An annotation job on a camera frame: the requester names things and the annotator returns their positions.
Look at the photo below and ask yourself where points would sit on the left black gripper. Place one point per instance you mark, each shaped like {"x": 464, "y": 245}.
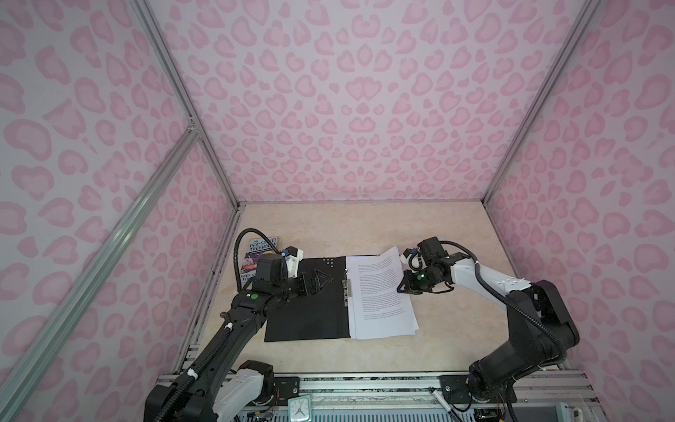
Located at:
{"x": 315, "y": 287}

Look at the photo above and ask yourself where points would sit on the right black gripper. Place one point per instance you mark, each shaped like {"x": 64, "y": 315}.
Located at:
{"x": 407, "y": 280}

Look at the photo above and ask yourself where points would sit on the black file folder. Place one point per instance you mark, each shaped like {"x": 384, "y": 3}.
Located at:
{"x": 323, "y": 316}

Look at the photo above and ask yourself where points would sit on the white printed sheet back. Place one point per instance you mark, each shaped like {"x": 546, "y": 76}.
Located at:
{"x": 375, "y": 309}

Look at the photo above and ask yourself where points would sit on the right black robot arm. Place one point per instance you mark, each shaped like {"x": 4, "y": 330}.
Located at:
{"x": 541, "y": 330}

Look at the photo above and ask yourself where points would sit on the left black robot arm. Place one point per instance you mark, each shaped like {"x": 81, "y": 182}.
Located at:
{"x": 210, "y": 389}

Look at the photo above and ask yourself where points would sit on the colourful paperback book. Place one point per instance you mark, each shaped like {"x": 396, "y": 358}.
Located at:
{"x": 248, "y": 265}

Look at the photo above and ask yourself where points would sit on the small white desk clock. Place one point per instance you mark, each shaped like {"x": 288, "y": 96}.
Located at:
{"x": 300, "y": 409}

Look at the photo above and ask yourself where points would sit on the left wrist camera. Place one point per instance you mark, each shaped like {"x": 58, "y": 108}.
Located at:
{"x": 276, "y": 268}

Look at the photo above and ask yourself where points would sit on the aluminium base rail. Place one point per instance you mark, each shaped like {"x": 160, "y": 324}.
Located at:
{"x": 557, "y": 395}

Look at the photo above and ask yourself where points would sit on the aluminium diagonal frame bar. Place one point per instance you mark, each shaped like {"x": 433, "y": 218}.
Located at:
{"x": 36, "y": 361}

